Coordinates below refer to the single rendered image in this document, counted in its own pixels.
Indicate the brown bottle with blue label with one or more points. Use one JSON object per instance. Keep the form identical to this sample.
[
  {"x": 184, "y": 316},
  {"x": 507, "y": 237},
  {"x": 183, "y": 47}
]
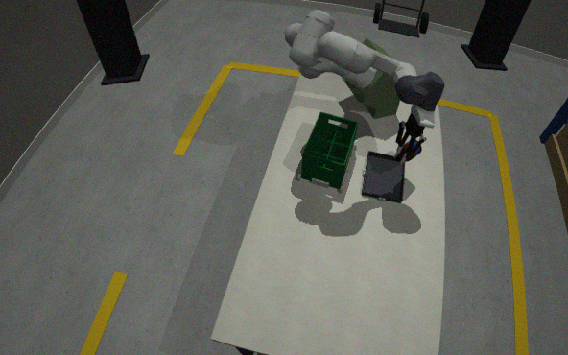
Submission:
[{"x": 404, "y": 149}]

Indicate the green crate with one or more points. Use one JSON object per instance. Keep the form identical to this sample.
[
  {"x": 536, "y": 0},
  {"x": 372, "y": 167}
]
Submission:
[{"x": 317, "y": 150}]

